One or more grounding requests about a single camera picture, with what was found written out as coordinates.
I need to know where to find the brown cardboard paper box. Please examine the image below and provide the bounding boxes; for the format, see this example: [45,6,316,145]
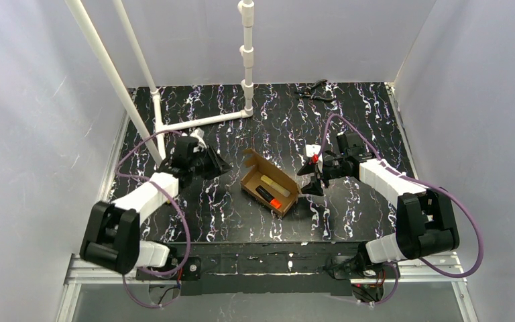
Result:
[240,148,301,217]

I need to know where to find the black orange highlighter marker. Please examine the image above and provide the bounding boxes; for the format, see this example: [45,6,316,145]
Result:
[255,185,282,210]

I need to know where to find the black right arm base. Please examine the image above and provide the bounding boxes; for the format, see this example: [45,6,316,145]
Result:
[322,251,400,306]

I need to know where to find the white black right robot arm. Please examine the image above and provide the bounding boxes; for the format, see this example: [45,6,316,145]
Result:
[298,133,459,265]

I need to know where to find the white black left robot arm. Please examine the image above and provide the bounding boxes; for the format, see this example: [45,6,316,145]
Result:
[79,135,231,276]

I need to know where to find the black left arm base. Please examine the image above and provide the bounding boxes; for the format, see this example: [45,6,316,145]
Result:
[151,257,202,281]

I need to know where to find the black pliers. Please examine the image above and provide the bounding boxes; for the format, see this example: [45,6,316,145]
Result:
[294,79,335,103]

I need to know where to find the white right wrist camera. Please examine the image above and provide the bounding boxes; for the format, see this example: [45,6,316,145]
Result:
[305,144,323,167]

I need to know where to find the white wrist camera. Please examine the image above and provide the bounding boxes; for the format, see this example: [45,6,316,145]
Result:
[305,144,323,167]
[189,128,207,149]

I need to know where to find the white PVC pipe frame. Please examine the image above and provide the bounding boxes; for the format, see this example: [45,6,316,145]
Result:
[65,0,257,166]

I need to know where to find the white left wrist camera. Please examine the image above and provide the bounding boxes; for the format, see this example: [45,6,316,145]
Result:
[189,128,207,149]

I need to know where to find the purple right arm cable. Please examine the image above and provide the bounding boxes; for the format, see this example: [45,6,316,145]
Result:
[319,113,485,307]

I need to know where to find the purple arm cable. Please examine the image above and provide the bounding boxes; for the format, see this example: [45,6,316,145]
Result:
[319,113,485,307]
[115,129,192,310]

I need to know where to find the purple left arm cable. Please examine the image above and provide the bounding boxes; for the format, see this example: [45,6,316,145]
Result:
[115,129,192,310]

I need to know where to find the aluminium rail frame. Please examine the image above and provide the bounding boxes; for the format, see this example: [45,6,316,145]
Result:
[65,127,459,298]

